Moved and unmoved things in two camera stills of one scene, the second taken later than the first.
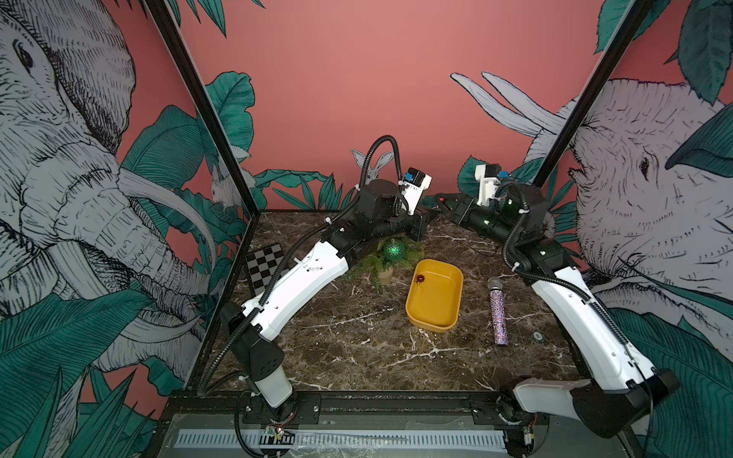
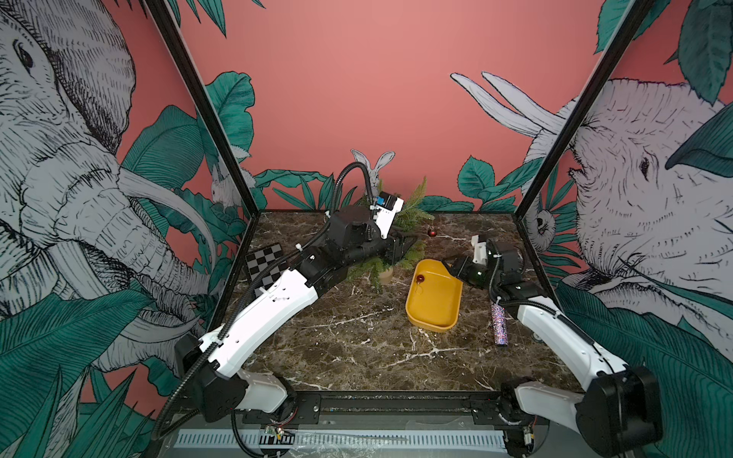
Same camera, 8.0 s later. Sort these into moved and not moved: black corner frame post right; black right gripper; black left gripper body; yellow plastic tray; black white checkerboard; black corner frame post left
Moved: black left gripper body; black right gripper
Not moved: black white checkerboard; black corner frame post right; yellow plastic tray; black corner frame post left
